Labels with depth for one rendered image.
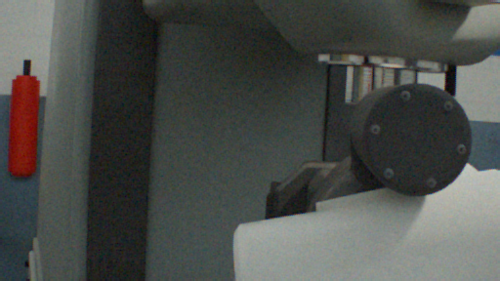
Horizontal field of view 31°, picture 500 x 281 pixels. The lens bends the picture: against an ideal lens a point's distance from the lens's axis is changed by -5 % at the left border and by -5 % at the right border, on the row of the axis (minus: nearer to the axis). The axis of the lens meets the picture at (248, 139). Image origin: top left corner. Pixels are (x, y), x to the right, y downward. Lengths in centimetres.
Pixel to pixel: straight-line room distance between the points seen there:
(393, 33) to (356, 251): 24
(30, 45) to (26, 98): 30
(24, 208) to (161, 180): 386
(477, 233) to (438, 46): 25
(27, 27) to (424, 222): 450
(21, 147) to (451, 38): 416
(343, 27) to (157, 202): 46
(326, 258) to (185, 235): 67
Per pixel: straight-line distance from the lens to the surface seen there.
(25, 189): 477
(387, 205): 31
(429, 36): 52
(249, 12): 69
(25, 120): 461
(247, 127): 95
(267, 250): 30
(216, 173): 95
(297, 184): 49
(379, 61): 55
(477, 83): 539
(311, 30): 54
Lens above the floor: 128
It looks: 3 degrees down
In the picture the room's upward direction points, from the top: 3 degrees clockwise
